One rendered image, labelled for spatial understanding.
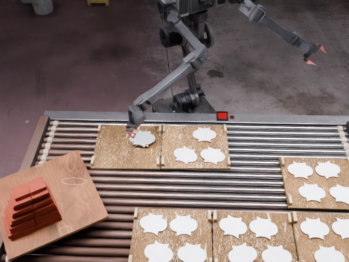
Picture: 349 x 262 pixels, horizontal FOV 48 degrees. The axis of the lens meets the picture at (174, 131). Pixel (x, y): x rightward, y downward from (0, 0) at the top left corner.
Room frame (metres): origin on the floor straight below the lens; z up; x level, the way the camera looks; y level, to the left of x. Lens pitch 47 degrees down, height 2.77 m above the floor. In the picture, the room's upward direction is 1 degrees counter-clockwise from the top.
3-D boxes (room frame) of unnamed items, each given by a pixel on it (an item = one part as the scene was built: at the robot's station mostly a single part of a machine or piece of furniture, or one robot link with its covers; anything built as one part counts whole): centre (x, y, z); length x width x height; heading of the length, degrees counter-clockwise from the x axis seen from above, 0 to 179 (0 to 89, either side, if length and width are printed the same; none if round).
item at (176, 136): (1.61, -0.13, 0.93); 0.41 x 0.35 x 0.02; 89
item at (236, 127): (1.81, -0.14, 0.90); 1.95 x 0.05 x 0.05; 87
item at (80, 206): (1.16, 0.67, 1.03); 0.50 x 0.50 x 0.02; 27
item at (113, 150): (1.61, 0.29, 0.93); 0.41 x 0.35 x 0.02; 88
